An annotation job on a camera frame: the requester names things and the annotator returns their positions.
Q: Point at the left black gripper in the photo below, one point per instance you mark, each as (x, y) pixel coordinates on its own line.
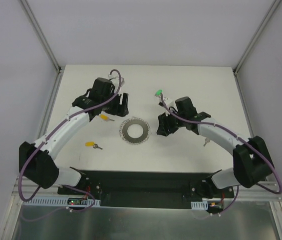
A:
(117, 105)

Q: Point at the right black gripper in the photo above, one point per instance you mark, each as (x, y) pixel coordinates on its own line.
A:
(168, 123)

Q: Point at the metal disc keyring holder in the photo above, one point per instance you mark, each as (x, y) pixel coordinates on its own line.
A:
(134, 131)

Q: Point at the key with solid blue tag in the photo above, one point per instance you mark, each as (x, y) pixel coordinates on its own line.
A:
(206, 142)

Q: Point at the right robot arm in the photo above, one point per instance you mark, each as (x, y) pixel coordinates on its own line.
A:
(251, 159)

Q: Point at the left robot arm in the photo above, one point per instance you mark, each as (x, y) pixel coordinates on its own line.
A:
(37, 160)

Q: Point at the key with yellow tag upper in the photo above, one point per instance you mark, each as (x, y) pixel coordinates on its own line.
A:
(105, 118)

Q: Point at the key with yellow tag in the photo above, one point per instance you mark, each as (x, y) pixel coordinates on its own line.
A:
(93, 145)
(105, 118)

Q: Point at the key with green tag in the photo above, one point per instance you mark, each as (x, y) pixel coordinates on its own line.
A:
(158, 94)

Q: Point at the key with yellow tag lower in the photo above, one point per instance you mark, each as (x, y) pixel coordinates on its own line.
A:
(93, 145)

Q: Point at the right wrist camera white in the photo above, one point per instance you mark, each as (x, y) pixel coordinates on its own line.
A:
(166, 101)

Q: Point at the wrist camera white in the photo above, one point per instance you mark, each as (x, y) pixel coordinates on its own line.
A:
(166, 101)
(116, 80)

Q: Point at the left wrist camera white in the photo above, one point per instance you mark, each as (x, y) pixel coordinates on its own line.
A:
(116, 80)

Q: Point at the right aluminium frame post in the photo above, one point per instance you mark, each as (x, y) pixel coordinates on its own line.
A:
(257, 35)

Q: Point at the aluminium frame post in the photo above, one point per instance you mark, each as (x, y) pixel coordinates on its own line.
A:
(40, 34)
(257, 35)

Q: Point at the left aluminium frame post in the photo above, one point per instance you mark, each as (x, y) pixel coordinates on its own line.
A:
(40, 34)

